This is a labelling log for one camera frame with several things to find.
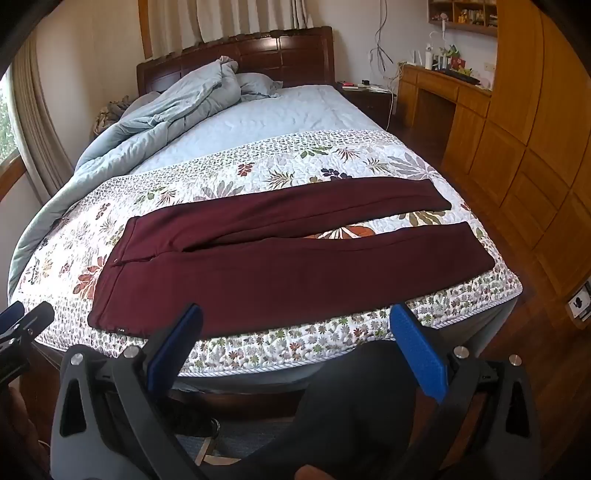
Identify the grey crumpled cloth pile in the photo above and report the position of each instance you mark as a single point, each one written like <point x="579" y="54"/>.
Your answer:
<point x="111" y="114"/>

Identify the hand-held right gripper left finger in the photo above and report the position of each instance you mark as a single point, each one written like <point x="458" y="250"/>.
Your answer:
<point x="178" y="337"/>

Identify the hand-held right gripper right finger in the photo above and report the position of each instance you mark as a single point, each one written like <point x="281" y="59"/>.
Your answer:
<point x="418" y="350"/>

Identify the light blue pillow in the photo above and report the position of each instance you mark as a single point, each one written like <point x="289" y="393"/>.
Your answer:
<point x="256" y="85"/>

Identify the light blue duvet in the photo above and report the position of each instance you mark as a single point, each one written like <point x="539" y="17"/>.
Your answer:
<point x="175" y="106"/>

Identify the dark wooden nightstand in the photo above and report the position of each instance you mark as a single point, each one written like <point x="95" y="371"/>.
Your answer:
<point x="369" y="104"/>

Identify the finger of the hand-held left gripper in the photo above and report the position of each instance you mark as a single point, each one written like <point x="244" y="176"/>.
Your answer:
<point x="10" y="314"/>
<point x="37" y="319"/>

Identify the light wooden wardrobe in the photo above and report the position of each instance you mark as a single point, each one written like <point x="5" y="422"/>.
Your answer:
<point x="531" y="138"/>

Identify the maroon pants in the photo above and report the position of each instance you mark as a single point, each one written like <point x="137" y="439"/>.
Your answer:
<point x="277" y="277"/>

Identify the floral quilted bedspread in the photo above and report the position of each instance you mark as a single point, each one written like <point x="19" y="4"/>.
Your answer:
<point x="277" y="157"/>

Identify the wood framed window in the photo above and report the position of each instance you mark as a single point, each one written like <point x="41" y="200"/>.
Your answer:
<point x="9" y="138"/>

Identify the light wooden desk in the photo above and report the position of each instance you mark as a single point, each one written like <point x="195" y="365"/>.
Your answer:
<point x="438" y="106"/>

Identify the white bottles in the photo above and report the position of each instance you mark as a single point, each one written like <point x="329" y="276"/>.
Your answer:
<point x="422" y="59"/>

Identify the wall socket plate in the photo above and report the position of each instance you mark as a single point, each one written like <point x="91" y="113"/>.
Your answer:
<point x="579" y="302"/>

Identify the wooden wall shelf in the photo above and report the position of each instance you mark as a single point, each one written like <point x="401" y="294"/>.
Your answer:
<point x="461" y="16"/>

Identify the black keyboard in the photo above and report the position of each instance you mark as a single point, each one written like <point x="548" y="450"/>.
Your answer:
<point x="461" y="77"/>

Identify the beige pleated curtain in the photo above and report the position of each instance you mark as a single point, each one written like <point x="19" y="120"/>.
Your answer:
<point x="231" y="23"/>
<point x="41" y="129"/>

